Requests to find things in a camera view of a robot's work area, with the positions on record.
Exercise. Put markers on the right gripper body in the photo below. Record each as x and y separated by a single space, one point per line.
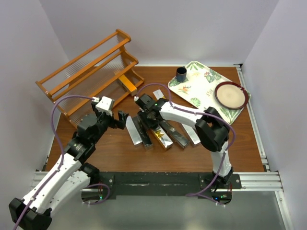
147 120

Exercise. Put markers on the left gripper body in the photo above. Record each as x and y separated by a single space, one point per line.
103 118

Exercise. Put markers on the white orange R.O toothpaste box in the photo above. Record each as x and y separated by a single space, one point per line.
158 94

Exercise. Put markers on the gold honeycomb toothpaste box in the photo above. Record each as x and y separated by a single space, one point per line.
162 137

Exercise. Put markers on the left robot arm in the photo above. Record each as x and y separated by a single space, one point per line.
69 175

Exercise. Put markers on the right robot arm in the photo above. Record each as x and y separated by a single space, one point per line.
209 126

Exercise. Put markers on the orange wooden shelf rack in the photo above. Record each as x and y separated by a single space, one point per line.
95 72

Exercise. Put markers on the silver toothpaste box left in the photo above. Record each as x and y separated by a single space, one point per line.
133 132

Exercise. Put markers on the silver toothpaste box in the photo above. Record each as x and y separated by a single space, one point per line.
133 132
192 135

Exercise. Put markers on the silver toothpaste box right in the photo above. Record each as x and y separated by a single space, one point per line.
192 135

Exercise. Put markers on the dark blue mug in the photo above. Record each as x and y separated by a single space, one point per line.
181 73

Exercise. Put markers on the floral serving tray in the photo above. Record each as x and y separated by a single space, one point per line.
198 89

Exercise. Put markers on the red rimmed beige plate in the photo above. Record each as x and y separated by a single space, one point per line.
231 95

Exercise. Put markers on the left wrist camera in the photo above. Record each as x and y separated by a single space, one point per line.
103 105

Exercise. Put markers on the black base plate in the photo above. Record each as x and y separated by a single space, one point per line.
158 184

